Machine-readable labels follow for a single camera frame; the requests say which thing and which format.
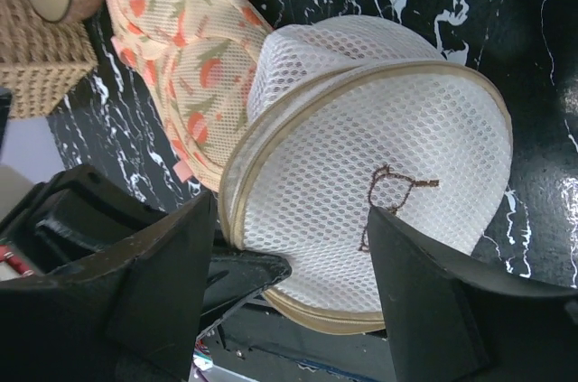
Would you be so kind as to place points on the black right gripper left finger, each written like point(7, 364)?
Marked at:
point(128, 313)

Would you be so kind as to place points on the wicker laundry basket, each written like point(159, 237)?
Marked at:
point(40, 61)

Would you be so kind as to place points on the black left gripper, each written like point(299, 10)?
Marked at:
point(80, 212)

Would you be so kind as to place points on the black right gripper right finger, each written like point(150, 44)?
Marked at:
point(450, 317)

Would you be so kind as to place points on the white mesh cylindrical laundry bag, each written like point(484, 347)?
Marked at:
point(348, 114)

